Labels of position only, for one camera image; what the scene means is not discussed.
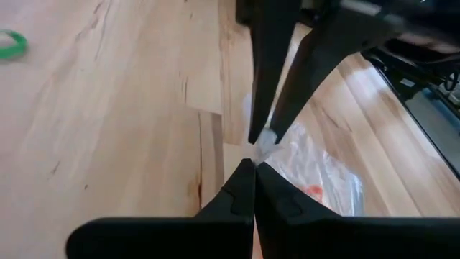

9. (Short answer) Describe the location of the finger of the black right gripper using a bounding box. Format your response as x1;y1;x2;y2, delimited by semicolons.
269;6;397;144
247;0;302;145

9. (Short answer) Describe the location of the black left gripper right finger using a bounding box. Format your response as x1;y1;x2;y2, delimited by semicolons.
254;161;460;259

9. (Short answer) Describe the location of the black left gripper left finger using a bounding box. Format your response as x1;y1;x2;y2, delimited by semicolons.
65;158;256;259

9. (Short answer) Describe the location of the orange rubber band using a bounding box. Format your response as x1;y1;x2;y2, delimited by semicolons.
301;184;324;202

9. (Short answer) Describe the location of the clear plastic zip bag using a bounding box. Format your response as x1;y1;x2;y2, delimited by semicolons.
242;93;364;217

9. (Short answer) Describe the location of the green rubber band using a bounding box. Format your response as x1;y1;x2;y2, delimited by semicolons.
0;29;29;60

